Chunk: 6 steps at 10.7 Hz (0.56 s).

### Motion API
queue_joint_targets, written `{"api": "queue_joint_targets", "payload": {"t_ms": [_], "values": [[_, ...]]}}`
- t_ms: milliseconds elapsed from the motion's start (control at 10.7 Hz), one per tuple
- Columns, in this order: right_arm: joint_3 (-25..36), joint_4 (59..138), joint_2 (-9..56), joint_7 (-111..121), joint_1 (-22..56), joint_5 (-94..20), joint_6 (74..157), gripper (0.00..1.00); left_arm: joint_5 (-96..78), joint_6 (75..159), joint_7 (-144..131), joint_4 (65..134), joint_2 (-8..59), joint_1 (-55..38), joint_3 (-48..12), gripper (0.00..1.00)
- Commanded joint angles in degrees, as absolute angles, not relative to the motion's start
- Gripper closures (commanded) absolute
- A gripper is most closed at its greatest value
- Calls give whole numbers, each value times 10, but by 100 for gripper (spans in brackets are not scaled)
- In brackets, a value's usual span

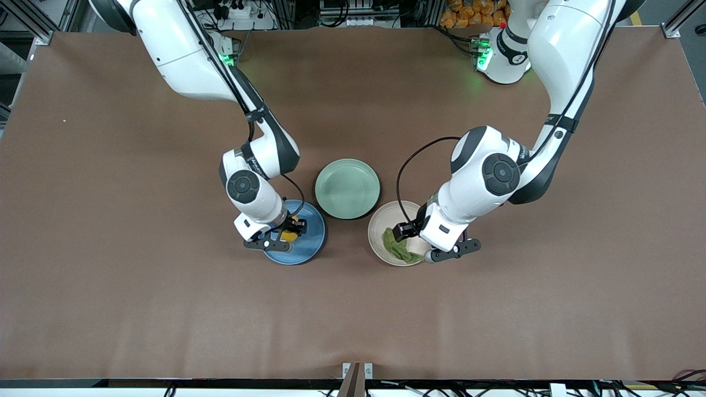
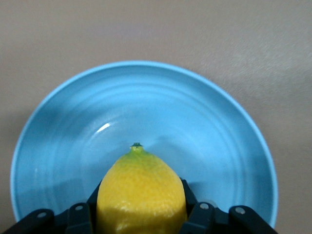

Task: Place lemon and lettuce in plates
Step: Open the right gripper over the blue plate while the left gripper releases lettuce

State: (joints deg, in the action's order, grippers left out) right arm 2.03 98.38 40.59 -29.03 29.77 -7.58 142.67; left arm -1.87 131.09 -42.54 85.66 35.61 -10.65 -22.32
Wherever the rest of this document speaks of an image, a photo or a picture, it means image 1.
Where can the green plate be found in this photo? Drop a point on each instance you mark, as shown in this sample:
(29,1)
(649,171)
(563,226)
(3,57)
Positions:
(347,188)

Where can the orange snack bags pile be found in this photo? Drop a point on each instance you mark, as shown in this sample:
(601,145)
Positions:
(469,14)

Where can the blue plate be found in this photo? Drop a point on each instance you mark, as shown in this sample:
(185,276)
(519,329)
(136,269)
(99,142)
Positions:
(311,242)

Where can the beige plate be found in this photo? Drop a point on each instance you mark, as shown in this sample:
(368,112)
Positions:
(386,218)

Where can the metal camera bracket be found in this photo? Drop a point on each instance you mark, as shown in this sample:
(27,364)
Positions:
(357,380)

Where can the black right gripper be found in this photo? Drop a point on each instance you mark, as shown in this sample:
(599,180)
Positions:
(290,223)

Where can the green lettuce leaf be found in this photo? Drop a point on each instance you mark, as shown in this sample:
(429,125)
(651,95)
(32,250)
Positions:
(400,252)

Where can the aluminium frame post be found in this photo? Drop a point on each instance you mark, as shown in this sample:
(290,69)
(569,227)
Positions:
(670,30)
(43,38)

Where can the white power strip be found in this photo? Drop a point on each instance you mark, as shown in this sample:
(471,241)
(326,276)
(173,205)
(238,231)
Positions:
(248,12)

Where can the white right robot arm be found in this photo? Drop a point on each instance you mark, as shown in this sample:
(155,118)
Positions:
(182,55)

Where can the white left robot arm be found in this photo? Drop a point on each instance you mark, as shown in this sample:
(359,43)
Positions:
(562,55)

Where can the yellow lemon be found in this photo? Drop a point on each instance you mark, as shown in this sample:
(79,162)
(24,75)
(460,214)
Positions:
(288,236)

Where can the white electronics box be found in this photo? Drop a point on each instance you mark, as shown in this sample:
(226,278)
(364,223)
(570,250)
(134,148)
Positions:
(353,22)

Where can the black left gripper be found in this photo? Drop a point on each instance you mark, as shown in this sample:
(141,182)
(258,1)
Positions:
(417,225)

